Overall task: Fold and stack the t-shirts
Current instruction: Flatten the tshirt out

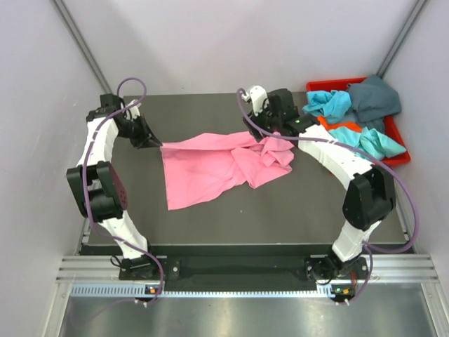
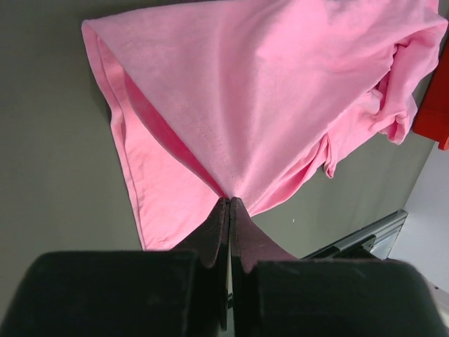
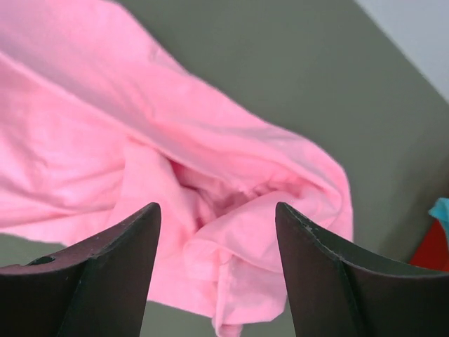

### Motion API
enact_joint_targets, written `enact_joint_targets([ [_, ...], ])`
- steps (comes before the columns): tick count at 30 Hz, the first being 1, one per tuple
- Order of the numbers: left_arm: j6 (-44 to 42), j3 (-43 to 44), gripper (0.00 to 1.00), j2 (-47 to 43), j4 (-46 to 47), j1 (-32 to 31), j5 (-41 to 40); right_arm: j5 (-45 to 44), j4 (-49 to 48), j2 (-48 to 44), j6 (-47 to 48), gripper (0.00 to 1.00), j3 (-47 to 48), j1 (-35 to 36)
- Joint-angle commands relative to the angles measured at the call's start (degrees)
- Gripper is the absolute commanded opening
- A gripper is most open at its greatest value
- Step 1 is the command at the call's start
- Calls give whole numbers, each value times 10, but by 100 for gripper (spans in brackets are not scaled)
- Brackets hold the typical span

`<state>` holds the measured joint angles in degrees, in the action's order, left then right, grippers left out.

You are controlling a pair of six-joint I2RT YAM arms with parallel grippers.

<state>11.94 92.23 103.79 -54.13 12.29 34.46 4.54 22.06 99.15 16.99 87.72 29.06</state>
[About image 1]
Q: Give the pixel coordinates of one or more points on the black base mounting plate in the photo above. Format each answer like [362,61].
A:
[176,268]

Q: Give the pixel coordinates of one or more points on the right aluminium corner post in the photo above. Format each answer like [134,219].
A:
[406,28]

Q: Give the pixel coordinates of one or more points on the pink t shirt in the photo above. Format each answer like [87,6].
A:
[200,169]

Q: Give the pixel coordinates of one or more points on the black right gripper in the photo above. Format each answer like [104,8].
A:
[257,120]

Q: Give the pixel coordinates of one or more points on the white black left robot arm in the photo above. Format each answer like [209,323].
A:
[98,191]

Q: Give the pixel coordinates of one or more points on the slotted cable duct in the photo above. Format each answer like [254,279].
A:
[148,291]

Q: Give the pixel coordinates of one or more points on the aluminium frame rail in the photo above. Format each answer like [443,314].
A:
[399,268]

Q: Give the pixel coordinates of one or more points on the left aluminium corner post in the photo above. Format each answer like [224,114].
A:
[69,22]

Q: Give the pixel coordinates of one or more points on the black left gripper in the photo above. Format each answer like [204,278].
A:
[145,132]

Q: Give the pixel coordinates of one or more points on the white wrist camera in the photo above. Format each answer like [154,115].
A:
[257,96]
[133,111]

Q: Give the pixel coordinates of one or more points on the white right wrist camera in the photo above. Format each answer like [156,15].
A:
[257,96]

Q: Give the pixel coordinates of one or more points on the light blue t shirt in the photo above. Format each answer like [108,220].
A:
[331,105]

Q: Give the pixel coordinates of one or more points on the orange t shirt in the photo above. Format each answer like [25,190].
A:
[350,125]

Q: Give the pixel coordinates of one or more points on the grey blue t shirt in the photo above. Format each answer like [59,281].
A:
[371,101]

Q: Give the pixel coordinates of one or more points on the red plastic bin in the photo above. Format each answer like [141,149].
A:
[391,129]

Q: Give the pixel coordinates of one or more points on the teal t shirt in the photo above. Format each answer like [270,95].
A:
[370,141]

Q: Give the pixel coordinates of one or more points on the aluminium corner post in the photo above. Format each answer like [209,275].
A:
[69,22]
[406,28]

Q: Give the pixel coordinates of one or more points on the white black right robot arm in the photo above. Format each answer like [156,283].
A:
[370,193]

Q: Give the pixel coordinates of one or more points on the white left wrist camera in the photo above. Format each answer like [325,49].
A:
[133,111]

